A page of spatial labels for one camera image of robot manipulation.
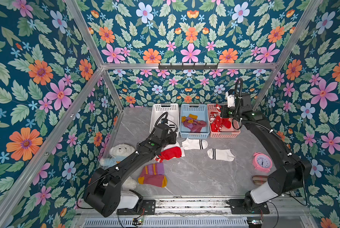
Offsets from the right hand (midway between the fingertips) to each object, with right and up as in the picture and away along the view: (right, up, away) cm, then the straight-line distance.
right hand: (225, 105), depth 81 cm
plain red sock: (-1, -9, +8) cm, 12 cm away
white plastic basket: (-32, -6, +30) cm, 44 cm away
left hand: (-28, -16, +3) cm, 33 cm away
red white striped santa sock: (-1, -8, +19) cm, 21 cm away
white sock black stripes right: (-19, -26, +17) cm, 36 cm away
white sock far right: (+3, -32, +12) cm, 34 cm away
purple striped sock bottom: (-13, -15, +23) cm, 31 cm away
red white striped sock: (-35, -31, +10) cm, 47 cm away
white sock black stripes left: (-31, -26, +15) cm, 43 cm away
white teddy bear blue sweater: (-64, -28, +3) cm, 70 cm away
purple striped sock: (-18, -9, +24) cm, 31 cm away
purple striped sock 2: (-42, -41, +3) cm, 59 cm away
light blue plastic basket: (-9, -1, +34) cm, 35 cm away
